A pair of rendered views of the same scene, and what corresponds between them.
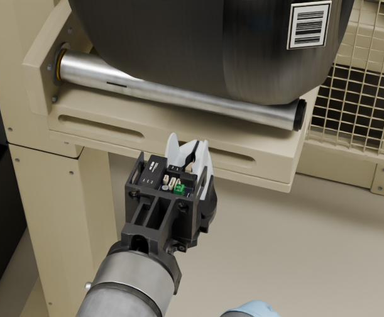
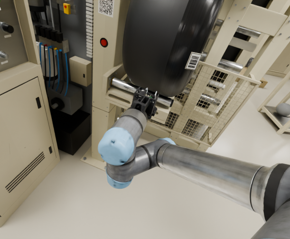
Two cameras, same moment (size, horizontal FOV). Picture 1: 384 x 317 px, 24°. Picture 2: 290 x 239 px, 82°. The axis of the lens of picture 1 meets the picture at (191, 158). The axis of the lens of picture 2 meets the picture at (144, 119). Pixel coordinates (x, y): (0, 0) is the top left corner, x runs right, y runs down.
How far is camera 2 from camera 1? 0.45 m
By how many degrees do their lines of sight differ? 11
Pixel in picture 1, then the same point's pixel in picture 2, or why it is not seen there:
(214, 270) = not seen: hidden behind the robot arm
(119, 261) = (131, 110)
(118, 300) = (130, 120)
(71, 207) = (104, 126)
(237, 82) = (165, 80)
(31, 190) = (95, 120)
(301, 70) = (183, 79)
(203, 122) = not seen: hidden behind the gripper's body
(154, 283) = (142, 119)
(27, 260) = (88, 142)
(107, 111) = (122, 94)
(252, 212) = (141, 141)
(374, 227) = not seen: hidden behind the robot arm
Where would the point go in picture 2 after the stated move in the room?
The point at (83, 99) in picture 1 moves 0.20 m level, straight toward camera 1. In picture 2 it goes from (116, 90) to (116, 115)
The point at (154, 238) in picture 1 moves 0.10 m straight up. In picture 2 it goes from (144, 105) to (153, 72)
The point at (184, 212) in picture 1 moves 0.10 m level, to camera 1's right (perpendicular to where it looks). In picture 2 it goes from (151, 104) to (182, 110)
